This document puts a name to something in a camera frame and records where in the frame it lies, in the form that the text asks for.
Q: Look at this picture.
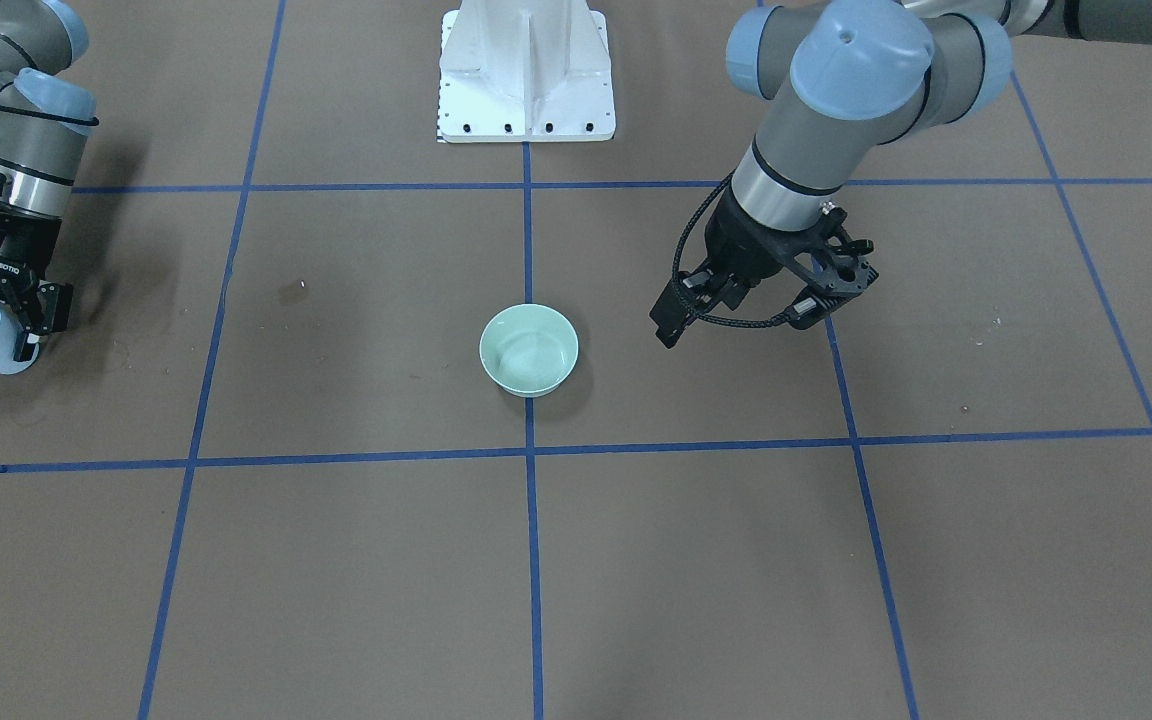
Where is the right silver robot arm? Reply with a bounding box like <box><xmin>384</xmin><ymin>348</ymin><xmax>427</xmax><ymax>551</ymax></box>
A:
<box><xmin>0</xmin><ymin>1</ymin><xmax>99</xmax><ymax>376</ymax></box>

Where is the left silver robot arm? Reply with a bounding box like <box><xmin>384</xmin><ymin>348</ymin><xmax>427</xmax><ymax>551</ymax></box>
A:
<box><xmin>650</xmin><ymin>1</ymin><xmax>1152</xmax><ymax>347</ymax></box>

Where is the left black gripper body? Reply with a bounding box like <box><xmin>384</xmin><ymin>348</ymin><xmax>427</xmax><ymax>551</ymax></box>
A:
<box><xmin>702</xmin><ymin>185</ymin><xmax>813</xmax><ymax>301</ymax></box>

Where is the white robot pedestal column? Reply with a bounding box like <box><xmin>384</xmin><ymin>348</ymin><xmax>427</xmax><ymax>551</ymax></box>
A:
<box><xmin>435</xmin><ymin>1</ymin><xmax>617</xmax><ymax>143</ymax></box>

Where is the mint green bowl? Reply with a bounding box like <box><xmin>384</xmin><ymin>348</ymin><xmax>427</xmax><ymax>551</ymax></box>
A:
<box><xmin>477</xmin><ymin>304</ymin><xmax>579</xmax><ymax>397</ymax></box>

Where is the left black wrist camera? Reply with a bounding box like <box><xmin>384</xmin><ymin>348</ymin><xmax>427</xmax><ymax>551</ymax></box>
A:
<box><xmin>788</xmin><ymin>202</ymin><xmax>879</xmax><ymax>331</ymax></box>

